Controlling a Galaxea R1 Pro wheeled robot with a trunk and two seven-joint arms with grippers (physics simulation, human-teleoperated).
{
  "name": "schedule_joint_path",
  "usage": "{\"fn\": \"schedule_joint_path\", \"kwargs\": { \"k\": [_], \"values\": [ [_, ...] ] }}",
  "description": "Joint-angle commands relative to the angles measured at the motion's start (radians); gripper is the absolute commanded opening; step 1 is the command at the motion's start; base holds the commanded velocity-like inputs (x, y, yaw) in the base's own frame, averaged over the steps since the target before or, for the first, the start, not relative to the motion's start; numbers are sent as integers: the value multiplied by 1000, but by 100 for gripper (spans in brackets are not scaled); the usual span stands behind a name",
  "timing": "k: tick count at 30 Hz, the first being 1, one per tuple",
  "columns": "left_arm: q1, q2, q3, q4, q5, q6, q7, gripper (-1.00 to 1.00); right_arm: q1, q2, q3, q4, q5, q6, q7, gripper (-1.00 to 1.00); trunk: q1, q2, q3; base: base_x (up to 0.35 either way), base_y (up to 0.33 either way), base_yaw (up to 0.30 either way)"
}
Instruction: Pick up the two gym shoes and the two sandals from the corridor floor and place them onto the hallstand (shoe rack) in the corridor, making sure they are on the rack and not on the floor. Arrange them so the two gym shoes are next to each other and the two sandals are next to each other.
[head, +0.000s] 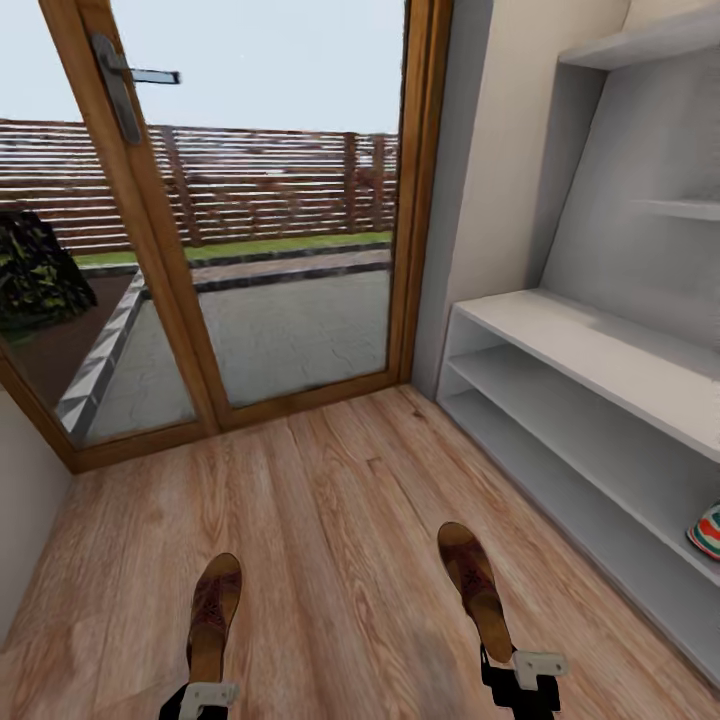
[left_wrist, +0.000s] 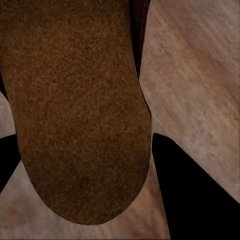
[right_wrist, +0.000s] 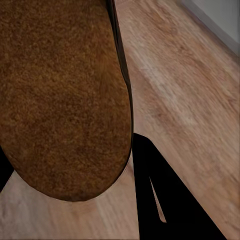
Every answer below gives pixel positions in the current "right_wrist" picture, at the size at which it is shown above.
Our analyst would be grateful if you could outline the sandal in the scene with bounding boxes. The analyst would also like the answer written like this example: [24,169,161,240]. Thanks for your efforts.
[0,0,134,202]

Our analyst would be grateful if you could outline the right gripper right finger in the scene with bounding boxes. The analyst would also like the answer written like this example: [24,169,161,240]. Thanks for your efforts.
[132,133,227,240]

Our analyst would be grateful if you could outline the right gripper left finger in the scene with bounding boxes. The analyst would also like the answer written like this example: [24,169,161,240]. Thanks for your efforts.
[0,146,15,193]

